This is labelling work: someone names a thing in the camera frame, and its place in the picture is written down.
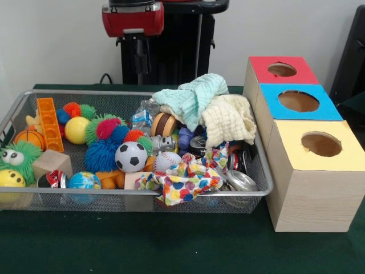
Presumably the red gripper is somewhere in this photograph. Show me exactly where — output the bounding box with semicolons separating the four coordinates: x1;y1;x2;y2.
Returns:
102;3;165;75

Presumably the light blue waffle cloth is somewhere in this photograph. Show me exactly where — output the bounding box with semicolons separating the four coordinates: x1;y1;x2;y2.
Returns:
152;73;230;132

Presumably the multicolour spiky caterpillar toy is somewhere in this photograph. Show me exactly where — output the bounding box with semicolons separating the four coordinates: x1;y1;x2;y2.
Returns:
85;113;154;150

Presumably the cream waffle cloth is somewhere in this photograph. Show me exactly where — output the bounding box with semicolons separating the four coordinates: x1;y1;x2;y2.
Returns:
159;94;258;150

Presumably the orange plastic tray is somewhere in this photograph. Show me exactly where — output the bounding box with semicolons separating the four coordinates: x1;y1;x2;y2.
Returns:
36;98;65;154

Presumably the clear mesh bin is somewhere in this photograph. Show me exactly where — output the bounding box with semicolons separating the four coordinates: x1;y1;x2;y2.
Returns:
0;90;275;215

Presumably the wooden box with three holes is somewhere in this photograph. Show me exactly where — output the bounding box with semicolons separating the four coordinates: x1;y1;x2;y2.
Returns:
244;55;365;232

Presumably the orange green spiky caterpillar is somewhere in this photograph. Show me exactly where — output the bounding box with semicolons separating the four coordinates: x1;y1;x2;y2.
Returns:
56;102;97;120

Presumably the plain yellow ball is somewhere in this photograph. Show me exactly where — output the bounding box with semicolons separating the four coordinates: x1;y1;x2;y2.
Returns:
64;116;91;145

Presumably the black and white soccer ball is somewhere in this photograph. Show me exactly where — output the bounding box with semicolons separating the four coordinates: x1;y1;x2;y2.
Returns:
115;142;148;173

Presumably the white baseball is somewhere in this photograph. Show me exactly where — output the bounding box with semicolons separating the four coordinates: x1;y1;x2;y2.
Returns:
153;151;183;174

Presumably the large blue spiky ball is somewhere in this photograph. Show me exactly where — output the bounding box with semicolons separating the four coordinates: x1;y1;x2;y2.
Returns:
84;139;120;174

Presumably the colourful spotted cloth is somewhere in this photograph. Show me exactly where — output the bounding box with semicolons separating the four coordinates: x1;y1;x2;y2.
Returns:
135;142;229;207

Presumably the green googly-eyed puffer ball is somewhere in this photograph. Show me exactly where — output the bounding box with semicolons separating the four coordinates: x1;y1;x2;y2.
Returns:
0;140;43;185

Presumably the dark green table cloth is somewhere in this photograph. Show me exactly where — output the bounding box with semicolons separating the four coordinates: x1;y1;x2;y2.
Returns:
0;83;365;274

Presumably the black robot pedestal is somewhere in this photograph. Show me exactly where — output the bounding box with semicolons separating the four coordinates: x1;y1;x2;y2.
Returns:
115;0;230;86

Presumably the black furniture frame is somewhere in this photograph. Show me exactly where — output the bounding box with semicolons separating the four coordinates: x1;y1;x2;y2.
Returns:
329;4;365;106

